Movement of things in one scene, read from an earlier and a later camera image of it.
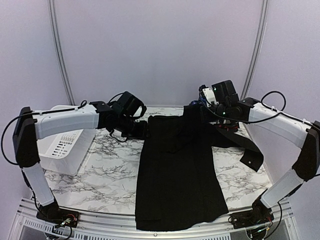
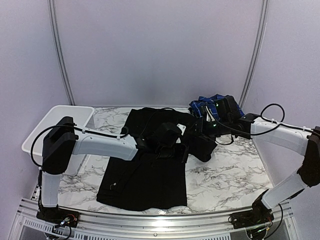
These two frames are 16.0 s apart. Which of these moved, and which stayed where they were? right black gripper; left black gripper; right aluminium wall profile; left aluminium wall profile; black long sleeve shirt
Moved: black long sleeve shirt; left black gripper; right black gripper
Stayed: left aluminium wall profile; right aluminium wall profile
